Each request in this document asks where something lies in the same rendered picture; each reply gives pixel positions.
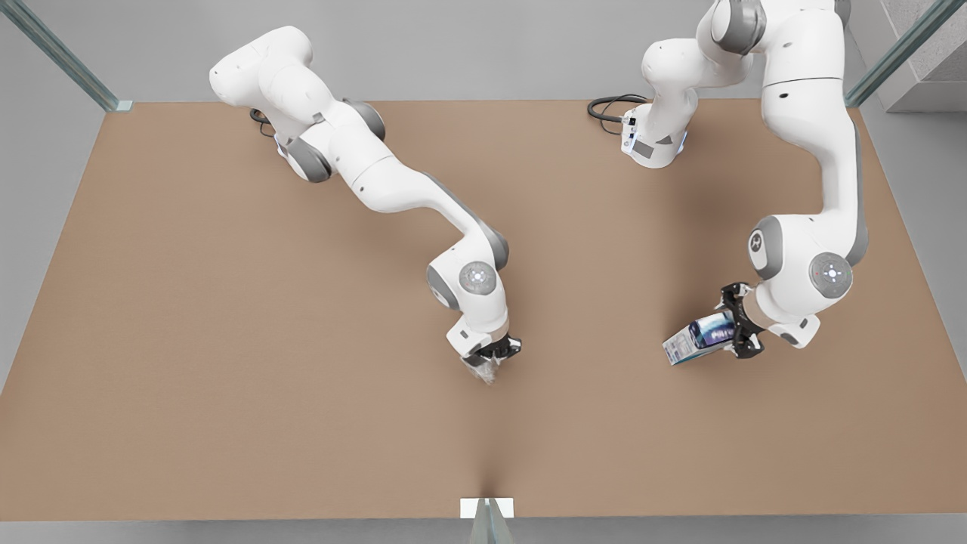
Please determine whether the silver frame post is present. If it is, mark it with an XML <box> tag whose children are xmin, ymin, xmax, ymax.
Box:
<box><xmin>460</xmin><ymin>497</ymin><xmax>515</xmax><ymax>544</ymax></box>
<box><xmin>845</xmin><ymin>0</ymin><xmax>967</xmax><ymax>108</ymax></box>
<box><xmin>0</xmin><ymin>0</ymin><xmax>134</xmax><ymax>113</ymax></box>

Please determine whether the blue white milk carton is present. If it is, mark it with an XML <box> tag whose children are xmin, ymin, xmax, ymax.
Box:
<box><xmin>663</xmin><ymin>309</ymin><xmax>737</xmax><ymax>366</ymax></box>

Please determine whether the clear glass cup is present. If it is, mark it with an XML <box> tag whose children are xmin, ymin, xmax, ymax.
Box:
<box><xmin>462</xmin><ymin>355</ymin><xmax>502</xmax><ymax>385</ymax></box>

